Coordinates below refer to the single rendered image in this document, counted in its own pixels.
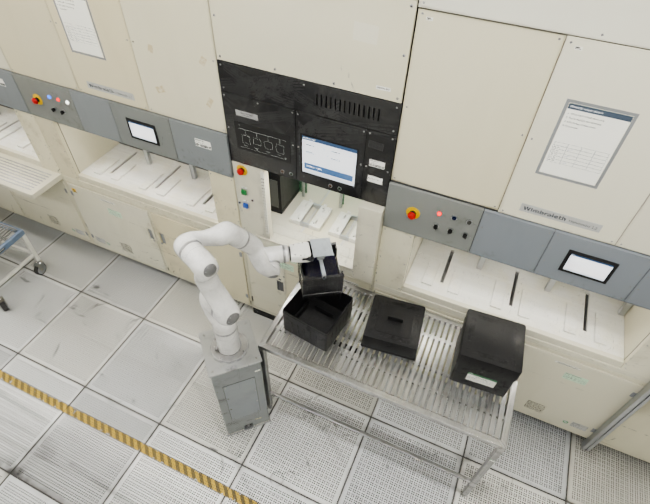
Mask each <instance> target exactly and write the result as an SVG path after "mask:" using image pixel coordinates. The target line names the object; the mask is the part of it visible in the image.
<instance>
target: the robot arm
mask: <svg viewBox="0 0 650 504"><path fill-rule="evenodd" d="M224 245H231V246H233V247H235V248H237V249H239V250H241V251H243V252H245V253H247V254H248V257H249V259H250V261H251V263H252V265H253V267H254V268H255V270H256V271H257V272H258V273H260V274H261V275H263V276H265V277H268V278H277V277H278V276H279V275H280V263H283V262H289V260H290V261H291V262H296V263H303V262H310V261H311V262H313V261H314V259H315V258H316V257H313V255H312V254H313V253H312V252H311V251H310V250H312V248H311V243H310V241H307V242H300V243H294V244H291V245H289V246H287V245H280V246H269V247H264V246H263V243H262V241H261V240H260V239H259V238H258V237H257V236H255V235H253V234H252V233H250V232H248V231H247V230H245V229H243V228H241V227H240V226H238V225H236V224H234V223H232V222H229V221H223V222H221V223H218V224H217V225H215V226H213V227H211V228H209V229H206V230H201V231H189V232H185V233H183V234H181V235H180V236H178V237H177V238H176V239H175V241H174V245H173V247H174V251H175V253H176V254H177V256H178V257H179V258H180V259H181V260H182V261H183V262H184V263H185V264H186V265H187V266H188V267H189V268H190V269H191V271H192V272H193V273H194V281H195V283H196V285H197V287H198V289H199V290H200V294H199V302H200V305H201V308H202V310H203V311H204V313H205V315H206V317H207V318H208V320H209V322H210V323H211V325H212V328H213V332H214V336H215V339H214V340H213V342H212V345H211V351H212V354H213V356H214V357H215V358H216V359H217V360H218V361H221V362H225V363H230V362H234V361H237V360H239V359H240V358H241V357H243V355H244V354H245V353H246V351H247V348H248V343H247V339H246V337H245V336H244V335H243V334H242V333H240V332H238V326H237V320H238V319H239V317H240V308H239V306H238V304H237V303H236V302H235V300H234V299H233V298H232V296H231V295H230V294H229V292H228V291H227V290H226V288H225V287H224V285H223V284H222V282H221V280H220V278H219V276H218V274H217V273H218V271H219V265H218V262H217V261H216V259H215V258H214V257H213V255H212V254H211V253H210V252H209V251H208V250H207V249H206V248H205V247H204V246H224ZM311 257H312V258H311Z"/></svg>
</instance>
